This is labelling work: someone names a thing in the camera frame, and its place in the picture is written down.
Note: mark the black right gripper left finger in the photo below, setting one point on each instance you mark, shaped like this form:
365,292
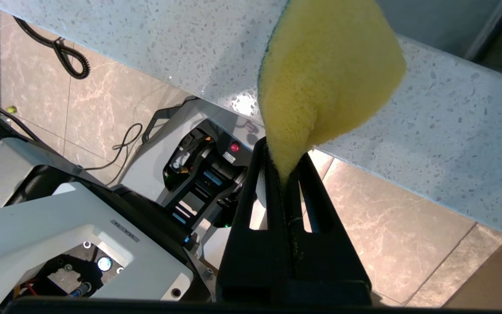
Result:
251,266

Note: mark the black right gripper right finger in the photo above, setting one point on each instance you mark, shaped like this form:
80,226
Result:
329,266

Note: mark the yellow green sponge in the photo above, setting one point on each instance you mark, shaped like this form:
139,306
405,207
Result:
320,65

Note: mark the wooden cabinet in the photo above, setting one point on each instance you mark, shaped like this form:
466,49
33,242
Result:
495,283

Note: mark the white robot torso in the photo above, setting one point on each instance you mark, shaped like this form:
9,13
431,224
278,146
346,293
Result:
28,226

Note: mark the small yellow green ball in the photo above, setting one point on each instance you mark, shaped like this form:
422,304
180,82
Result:
11,109

